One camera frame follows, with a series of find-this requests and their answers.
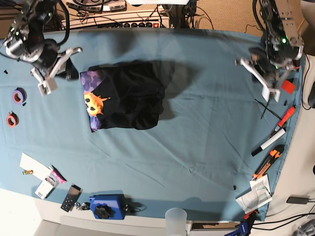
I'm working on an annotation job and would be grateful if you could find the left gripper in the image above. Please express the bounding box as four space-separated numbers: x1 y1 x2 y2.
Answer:
234 46 299 89

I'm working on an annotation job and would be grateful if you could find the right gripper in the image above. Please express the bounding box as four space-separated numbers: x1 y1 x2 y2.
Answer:
31 46 83 85

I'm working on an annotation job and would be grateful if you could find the black t-shirt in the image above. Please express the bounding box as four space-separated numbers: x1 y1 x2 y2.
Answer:
80 61 165 132

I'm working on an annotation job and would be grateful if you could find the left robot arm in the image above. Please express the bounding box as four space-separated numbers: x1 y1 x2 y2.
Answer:
235 0 304 92

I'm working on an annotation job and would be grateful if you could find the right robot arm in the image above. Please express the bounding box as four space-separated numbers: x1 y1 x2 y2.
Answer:
2 0 83 82

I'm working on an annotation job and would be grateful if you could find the orange cube block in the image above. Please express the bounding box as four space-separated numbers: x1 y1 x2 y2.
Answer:
282 80 295 94

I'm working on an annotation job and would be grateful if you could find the black zip tie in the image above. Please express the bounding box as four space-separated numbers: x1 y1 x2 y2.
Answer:
255 99 281 119

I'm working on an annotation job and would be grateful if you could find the purple tape roll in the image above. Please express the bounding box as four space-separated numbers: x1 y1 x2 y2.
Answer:
12 88 27 104

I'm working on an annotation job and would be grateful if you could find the red tape roll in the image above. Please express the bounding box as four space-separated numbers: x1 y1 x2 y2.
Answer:
6 112 19 128

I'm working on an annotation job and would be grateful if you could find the white black marker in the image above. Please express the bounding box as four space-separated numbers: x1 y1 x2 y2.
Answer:
251 128 286 156

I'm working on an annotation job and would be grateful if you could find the orange black utility knife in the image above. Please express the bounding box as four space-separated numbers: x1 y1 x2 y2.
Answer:
252 145 285 181

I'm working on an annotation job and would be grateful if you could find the teal table cloth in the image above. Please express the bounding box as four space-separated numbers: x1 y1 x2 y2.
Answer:
0 28 301 221

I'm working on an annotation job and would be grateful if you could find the black power strip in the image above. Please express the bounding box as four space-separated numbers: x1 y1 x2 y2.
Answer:
97 22 165 28

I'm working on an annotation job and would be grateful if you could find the pink marker pen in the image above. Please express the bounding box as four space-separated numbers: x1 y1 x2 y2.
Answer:
50 165 67 184

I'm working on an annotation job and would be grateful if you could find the white paper sheet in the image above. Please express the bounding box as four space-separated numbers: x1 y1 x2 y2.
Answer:
20 152 51 180

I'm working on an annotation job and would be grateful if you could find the black remote control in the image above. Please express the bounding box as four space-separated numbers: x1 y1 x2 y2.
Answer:
61 184 81 212

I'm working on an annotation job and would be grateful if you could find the white packet with label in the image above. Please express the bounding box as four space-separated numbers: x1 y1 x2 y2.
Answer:
35 176 59 200

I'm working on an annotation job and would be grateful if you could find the black small adapter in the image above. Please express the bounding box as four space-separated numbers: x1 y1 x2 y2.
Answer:
286 196 310 205

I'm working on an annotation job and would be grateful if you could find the blue plastic box device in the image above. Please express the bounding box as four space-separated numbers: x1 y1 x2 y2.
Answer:
89 194 126 220

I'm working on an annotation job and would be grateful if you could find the blue bar clamp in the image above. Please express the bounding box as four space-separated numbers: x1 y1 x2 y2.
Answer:
225 210 258 236

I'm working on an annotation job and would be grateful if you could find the translucent plastic cup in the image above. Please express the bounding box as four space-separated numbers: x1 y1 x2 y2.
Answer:
165 208 187 236

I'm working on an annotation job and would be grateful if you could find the red handled screwdriver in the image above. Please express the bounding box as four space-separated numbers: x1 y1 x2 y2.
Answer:
269 106 295 137

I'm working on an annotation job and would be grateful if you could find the metal key ring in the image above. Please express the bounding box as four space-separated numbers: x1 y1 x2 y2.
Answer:
74 201 91 211

